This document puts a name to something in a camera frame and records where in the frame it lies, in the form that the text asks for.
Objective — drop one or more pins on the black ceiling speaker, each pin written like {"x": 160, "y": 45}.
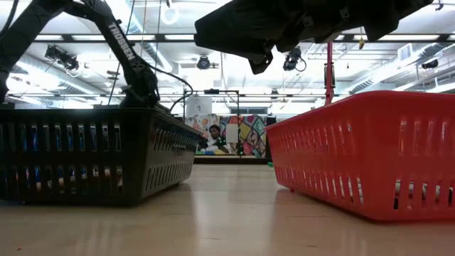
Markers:
{"x": 430, "y": 64}

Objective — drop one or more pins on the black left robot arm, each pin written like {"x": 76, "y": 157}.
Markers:
{"x": 122, "y": 46}

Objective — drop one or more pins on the person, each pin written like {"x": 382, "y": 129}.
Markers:
{"x": 215, "y": 134}

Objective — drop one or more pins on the black stand frame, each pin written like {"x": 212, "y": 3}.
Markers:
{"x": 211, "y": 91}

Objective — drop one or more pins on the white sign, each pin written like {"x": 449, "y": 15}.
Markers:
{"x": 232, "y": 133}

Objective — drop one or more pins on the black metal table frame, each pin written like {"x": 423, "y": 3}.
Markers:
{"x": 231, "y": 160}

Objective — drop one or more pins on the colourful patterned panel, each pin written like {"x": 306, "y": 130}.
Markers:
{"x": 252, "y": 131}

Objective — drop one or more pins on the black ceiling device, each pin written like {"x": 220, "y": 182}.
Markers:
{"x": 62, "y": 57}

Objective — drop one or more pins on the red desk lamp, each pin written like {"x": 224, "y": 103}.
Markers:
{"x": 329, "y": 71}

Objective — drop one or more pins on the black plastic basket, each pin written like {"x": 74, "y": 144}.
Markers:
{"x": 71, "y": 158}

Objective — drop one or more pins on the white box on stand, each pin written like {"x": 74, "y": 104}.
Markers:
{"x": 199, "y": 105}

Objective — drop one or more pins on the red plastic basket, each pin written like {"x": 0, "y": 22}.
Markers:
{"x": 355, "y": 103}

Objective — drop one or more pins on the white ceiling vent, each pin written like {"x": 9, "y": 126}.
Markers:
{"x": 405, "y": 52}

